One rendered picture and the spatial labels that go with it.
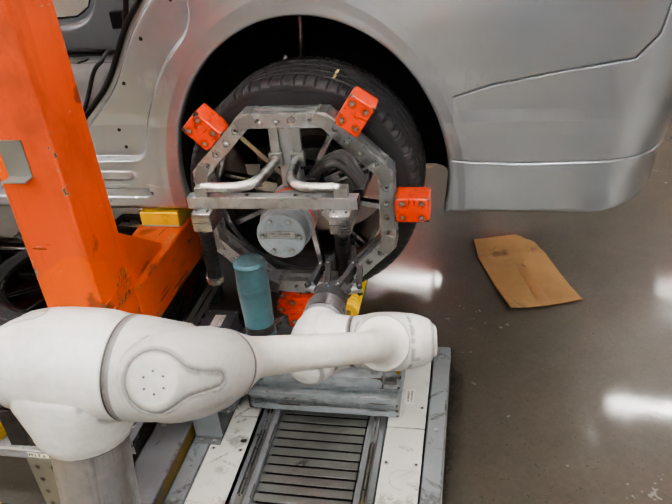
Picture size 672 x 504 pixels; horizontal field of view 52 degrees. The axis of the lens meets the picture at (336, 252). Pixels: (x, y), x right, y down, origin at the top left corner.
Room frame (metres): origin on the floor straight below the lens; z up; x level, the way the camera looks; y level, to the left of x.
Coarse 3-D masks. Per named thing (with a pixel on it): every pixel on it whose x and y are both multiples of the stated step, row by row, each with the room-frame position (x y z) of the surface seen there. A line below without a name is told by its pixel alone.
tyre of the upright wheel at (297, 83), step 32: (288, 64) 1.87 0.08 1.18; (320, 64) 1.85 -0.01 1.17; (256, 96) 1.74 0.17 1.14; (288, 96) 1.72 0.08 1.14; (320, 96) 1.70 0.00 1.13; (384, 96) 1.79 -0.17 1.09; (384, 128) 1.66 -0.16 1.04; (416, 128) 1.84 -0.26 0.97; (192, 160) 1.80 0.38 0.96; (416, 160) 1.69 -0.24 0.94
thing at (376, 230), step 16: (240, 144) 1.95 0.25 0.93; (256, 144) 1.78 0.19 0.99; (224, 160) 1.78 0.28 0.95; (240, 160) 1.96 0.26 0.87; (224, 176) 1.79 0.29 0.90; (240, 176) 1.78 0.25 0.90; (336, 176) 1.72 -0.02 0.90; (240, 192) 1.90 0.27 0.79; (256, 192) 1.99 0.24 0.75; (240, 224) 1.80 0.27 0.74; (256, 224) 1.86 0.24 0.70; (368, 224) 1.84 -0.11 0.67; (256, 240) 1.79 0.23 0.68; (320, 240) 1.88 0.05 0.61; (368, 240) 1.71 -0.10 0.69; (272, 256) 1.76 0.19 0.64; (304, 256) 1.78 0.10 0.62; (320, 256) 1.74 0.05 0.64
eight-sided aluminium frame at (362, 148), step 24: (240, 120) 1.66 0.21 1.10; (264, 120) 1.65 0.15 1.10; (288, 120) 1.64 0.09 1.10; (312, 120) 1.62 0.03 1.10; (216, 144) 1.68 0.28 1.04; (360, 144) 1.60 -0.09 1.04; (384, 168) 1.58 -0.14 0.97; (384, 192) 1.58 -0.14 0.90; (384, 216) 1.58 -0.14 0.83; (216, 240) 1.69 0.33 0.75; (240, 240) 1.74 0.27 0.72; (384, 240) 1.58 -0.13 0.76; (288, 288) 1.65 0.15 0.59
